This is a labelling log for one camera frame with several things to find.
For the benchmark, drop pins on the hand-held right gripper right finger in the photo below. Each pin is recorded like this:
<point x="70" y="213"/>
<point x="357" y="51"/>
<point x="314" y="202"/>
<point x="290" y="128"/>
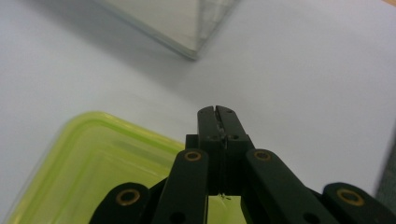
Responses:
<point x="233" y="130"/>

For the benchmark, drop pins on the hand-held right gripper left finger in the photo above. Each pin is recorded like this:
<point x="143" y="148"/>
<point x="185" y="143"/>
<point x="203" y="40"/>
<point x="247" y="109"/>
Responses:
<point x="208" y="130"/>

